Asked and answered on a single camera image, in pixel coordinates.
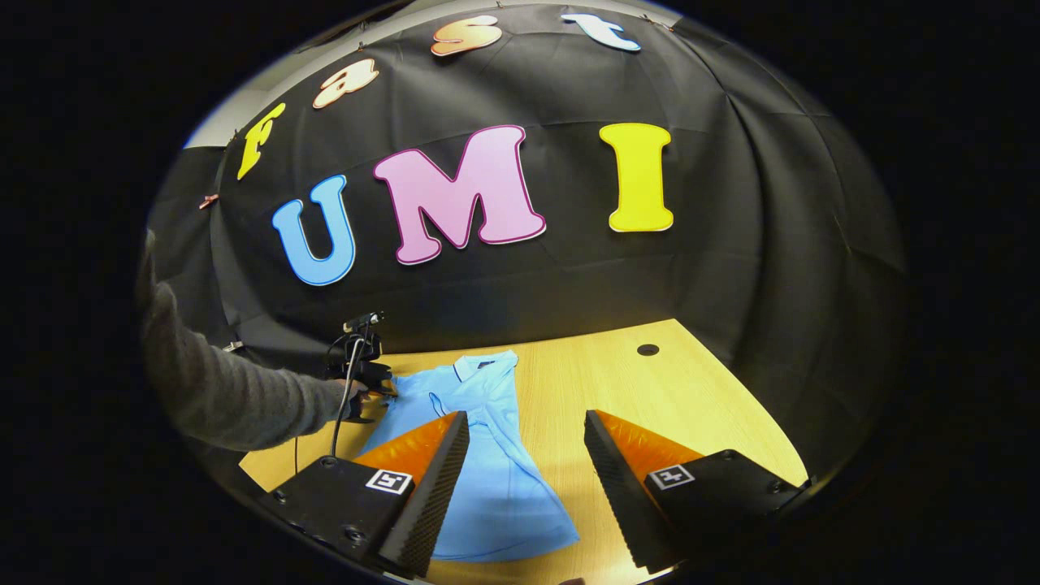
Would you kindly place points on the black backdrop cloth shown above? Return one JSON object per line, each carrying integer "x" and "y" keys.
{"x": 609, "y": 276}

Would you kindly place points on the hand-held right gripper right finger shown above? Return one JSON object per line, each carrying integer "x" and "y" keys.
{"x": 626, "y": 496}

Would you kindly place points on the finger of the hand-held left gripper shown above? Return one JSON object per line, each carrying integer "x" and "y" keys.
{"x": 384, "y": 391}

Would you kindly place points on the copper clip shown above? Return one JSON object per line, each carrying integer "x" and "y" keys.
{"x": 209, "y": 200}

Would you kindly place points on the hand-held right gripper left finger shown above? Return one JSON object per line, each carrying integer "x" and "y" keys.
{"x": 431, "y": 496}

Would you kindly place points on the light blue T-shirt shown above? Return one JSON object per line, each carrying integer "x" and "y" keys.
{"x": 496, "y": 487}

